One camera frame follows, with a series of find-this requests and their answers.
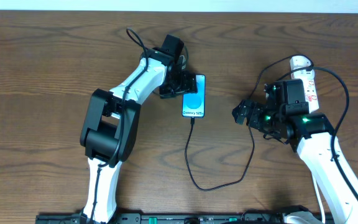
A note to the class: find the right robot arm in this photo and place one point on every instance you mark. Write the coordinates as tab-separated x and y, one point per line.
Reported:
286	115

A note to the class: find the white power strip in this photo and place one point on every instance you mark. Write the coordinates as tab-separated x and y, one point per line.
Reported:
307	77

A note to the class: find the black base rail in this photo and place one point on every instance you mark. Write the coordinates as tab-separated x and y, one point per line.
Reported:
179	218

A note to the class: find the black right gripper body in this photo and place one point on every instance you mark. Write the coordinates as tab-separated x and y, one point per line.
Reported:
250	112

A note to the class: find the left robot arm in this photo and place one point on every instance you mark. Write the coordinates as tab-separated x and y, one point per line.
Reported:
110	127

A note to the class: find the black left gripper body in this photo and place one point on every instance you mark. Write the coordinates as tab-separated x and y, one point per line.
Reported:
185	83

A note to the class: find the blue screen smartphone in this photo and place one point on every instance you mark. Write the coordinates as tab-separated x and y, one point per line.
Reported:
193	104

